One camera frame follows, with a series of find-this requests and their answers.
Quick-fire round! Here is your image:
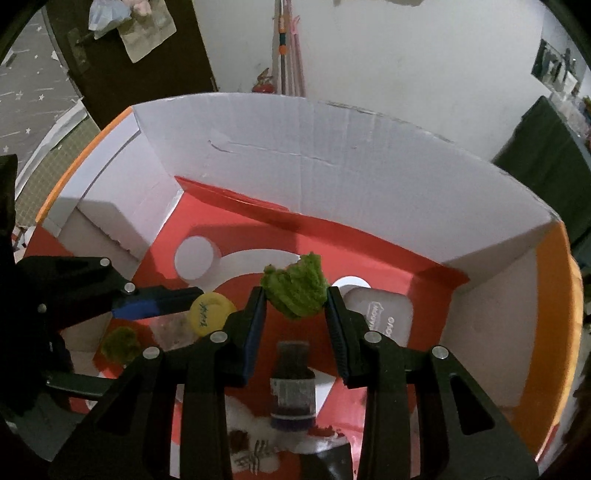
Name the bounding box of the grey eyeshadow case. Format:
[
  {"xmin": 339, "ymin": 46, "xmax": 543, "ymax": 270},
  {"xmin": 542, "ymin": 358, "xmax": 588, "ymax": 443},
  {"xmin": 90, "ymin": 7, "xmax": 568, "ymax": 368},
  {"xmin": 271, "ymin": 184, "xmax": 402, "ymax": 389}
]
[{"xmin": 344, "ymin": 287, "xmax": 414, "ymax": 344}]

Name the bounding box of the metal door handle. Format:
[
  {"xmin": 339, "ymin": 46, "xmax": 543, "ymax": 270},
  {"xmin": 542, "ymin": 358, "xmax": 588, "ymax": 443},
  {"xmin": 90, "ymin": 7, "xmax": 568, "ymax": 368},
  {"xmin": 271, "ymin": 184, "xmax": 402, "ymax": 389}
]
[{"xmin": 67, "ymin": 28, "xmax": 95, "ymax": 70}]

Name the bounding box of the white fluffy plush piece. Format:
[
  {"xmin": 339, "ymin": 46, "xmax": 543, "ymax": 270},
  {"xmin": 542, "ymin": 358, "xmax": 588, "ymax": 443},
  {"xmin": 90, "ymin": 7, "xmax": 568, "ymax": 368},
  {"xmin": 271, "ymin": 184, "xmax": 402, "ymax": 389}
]
[{"xmin": 225, "ymin": 399, "xmax": 324, "ymax": 462}]

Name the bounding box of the clear plastic small container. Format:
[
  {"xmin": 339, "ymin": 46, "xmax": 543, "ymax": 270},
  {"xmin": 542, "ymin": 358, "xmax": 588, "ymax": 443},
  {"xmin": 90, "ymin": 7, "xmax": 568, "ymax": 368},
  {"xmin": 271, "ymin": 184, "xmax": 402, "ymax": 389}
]
[{"xmin": 150, "ymin": 316, "xmax": 197, "ymax": 349}]

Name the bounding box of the black roll with white paper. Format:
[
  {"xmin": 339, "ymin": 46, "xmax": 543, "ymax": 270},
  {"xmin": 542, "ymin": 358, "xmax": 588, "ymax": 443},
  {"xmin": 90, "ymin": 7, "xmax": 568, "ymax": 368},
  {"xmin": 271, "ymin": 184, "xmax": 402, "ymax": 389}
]
[{"xmin": 300, "ymin": 443, "xmax": 356, "ymax": 480}]

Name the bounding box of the pole with red tip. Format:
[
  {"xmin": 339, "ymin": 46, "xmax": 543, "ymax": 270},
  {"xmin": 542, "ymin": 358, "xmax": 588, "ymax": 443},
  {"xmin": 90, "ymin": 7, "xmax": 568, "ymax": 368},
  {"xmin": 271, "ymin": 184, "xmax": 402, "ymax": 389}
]
[{"xmin": 274, "ymin": 0, "xmax": 289, "ymax": 95}]

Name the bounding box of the dark brown door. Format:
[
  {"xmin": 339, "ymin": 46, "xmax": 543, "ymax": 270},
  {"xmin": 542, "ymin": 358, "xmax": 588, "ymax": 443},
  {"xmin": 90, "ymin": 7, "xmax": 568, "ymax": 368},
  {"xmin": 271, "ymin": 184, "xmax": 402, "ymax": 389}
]
[{"xmin": 46, "ymin": 0, "xmax": 220, "ymax": 132}]

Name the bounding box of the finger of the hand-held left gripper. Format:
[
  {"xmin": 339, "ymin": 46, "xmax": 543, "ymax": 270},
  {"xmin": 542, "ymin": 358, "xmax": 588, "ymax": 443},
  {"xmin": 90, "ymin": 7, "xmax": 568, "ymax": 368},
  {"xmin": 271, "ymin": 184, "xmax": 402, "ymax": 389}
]
[
  {"xmin": 44, "ymin": 374, "xmax": 117, "ymax": 401},
  {"xmin": 21, "ymin": 256, "xmax": 205, "ymax": 332}
]

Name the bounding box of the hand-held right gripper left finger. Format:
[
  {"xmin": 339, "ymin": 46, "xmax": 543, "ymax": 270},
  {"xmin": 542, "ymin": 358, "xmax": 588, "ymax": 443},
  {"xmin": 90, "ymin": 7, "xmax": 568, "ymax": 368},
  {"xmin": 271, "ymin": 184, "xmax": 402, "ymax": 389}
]
[{"xmin": 48, "ymin": 286, "xmax": 269, "ymax": 480}]

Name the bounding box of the small green knit scrunchie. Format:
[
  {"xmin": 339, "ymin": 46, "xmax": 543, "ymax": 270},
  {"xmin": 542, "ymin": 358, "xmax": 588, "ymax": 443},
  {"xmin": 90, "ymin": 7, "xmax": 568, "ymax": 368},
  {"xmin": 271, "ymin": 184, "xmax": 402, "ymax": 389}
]
[{"xmin": 100, "ymin": 325, "xmax": 141, "ymax": 367}]

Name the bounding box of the yellow round cap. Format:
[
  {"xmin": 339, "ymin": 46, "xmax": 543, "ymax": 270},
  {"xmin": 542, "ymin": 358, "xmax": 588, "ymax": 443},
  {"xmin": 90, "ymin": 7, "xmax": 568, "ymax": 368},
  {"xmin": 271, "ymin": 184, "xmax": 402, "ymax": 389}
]
[{"xmin": 190, "ymin": 293, "xmax": 238, "ymax": 337}]

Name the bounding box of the black white checkered bow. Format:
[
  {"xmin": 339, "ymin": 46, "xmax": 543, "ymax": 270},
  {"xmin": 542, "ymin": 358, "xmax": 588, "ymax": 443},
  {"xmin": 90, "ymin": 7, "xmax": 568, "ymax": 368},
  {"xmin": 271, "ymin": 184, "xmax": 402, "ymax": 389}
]
[{"xmin": 233, "ymin": 440, "xmax": 280, "ymax": 474}]

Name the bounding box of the dark green covered table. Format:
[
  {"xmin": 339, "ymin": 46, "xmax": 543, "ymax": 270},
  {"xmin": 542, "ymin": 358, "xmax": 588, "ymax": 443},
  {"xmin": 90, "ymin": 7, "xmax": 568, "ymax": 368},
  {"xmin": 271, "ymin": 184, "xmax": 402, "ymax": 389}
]
[{"xmin": 492, "ymin": 95, "xmax": 591, "ymax": 245}]

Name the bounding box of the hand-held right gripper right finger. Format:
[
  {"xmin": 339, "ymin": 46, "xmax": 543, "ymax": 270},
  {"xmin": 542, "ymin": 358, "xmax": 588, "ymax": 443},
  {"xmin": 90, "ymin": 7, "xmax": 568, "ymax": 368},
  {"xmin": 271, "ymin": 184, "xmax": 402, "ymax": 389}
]
[{"xmin": 324, "ymin": 286, "xmax": 541, "ymax": 480}]

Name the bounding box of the large green knit scrunchie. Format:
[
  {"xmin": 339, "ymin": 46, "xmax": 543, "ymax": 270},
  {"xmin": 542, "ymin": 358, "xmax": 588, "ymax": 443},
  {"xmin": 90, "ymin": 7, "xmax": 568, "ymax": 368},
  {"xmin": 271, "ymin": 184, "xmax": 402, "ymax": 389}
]
[{"xmin": 261, "ymin": 251, "xmax": 329, "ymax": 320}]

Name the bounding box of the clear plastic bag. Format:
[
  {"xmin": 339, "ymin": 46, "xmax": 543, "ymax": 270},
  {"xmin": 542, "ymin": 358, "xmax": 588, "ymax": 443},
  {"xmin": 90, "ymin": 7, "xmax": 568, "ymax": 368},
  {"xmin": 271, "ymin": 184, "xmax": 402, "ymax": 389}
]
[{"xmin": 89, "ymin": 0, "xmax": 132, "ymax": 40}]

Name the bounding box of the dark blue bottle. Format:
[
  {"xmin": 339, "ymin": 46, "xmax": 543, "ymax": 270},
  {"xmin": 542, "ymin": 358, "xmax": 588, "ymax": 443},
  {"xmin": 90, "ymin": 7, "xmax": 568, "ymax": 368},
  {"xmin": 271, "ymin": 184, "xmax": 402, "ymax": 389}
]
[{"xmin": 269, "ymin": 340, "xmax": 317, "ymax": 433}]

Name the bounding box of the orange cardboard box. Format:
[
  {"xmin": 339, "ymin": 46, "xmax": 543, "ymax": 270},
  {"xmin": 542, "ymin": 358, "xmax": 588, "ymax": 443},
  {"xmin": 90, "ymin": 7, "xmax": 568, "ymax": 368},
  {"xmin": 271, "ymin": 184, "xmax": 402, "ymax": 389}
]
[{"xmin": 16, "ymin": 92, "xmax": 583, "ymax": 480}]

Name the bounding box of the beige hanging organizer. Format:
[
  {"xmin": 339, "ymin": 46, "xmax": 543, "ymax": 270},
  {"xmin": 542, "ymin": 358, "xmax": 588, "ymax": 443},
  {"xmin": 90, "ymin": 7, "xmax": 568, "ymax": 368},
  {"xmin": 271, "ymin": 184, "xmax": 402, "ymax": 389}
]
[{"xmin": 117, "ymin": 0, "xmax": 177, "ymax": 64}]

